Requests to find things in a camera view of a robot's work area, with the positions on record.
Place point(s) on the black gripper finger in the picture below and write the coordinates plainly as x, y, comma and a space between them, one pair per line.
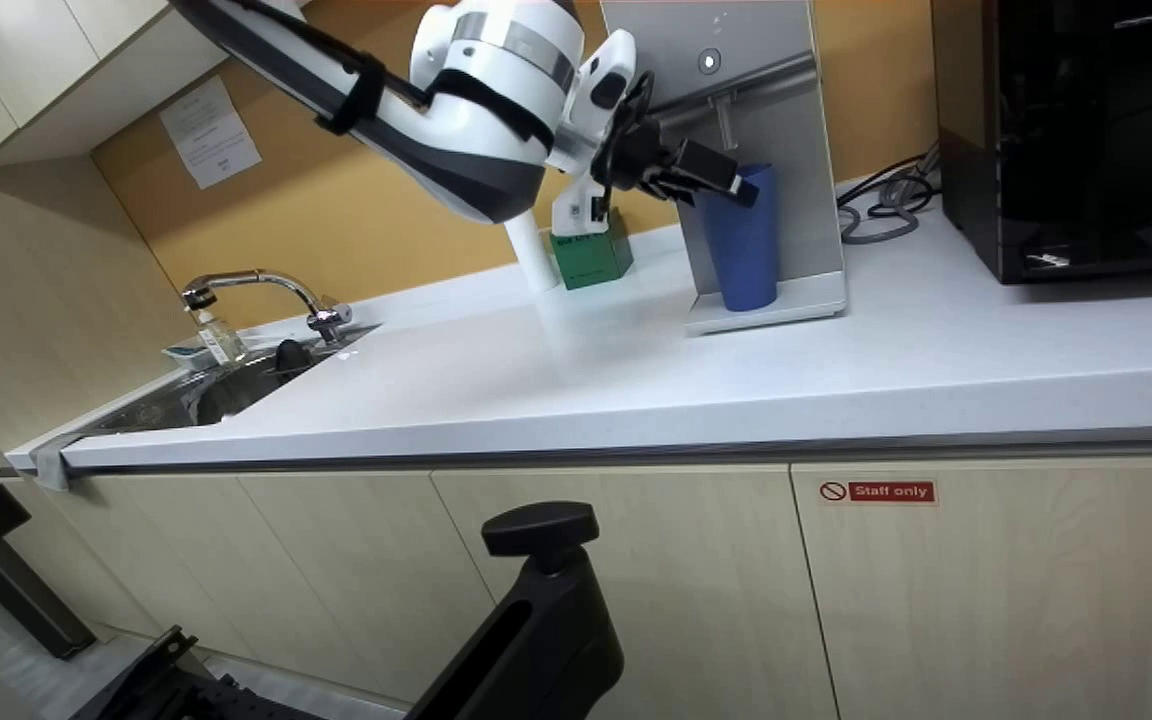
716, 170
679, 189

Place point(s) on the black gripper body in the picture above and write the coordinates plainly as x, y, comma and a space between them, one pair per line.
636, 140

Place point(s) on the blue plastic cup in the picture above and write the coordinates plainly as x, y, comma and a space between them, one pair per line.
742, 254

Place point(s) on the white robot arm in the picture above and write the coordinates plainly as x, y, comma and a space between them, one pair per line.
469, 80

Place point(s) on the white coffee machine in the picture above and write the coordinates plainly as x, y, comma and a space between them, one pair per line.
790, 120

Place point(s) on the beige cabinet door under sink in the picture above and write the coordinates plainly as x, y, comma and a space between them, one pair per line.
280, 574

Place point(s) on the green tissue box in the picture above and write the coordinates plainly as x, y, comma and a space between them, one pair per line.
595, 267

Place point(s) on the red warning sticker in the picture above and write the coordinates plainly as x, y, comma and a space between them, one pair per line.
876, 488

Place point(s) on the black microwave oven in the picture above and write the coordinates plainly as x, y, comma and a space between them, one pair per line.
1099, 133

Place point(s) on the chrome sink faucet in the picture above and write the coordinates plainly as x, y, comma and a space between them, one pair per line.
268, 281

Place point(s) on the beige wide cabinet door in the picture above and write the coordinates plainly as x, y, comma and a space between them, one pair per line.
656, 587

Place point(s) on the white paper notice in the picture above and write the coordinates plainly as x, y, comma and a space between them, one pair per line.
208, 133

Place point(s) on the clear glass bottle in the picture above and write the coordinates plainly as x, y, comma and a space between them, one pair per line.
217, 341

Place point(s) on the stainless steel sink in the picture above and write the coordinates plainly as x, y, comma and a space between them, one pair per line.
217, 395

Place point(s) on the beige cabinet door with sticker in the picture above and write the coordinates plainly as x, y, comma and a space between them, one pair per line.
1029, 613

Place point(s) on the black floor base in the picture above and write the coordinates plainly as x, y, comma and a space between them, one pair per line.
202, 687

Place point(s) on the white upper wall cabinet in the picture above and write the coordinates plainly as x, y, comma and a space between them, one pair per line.
40, 67

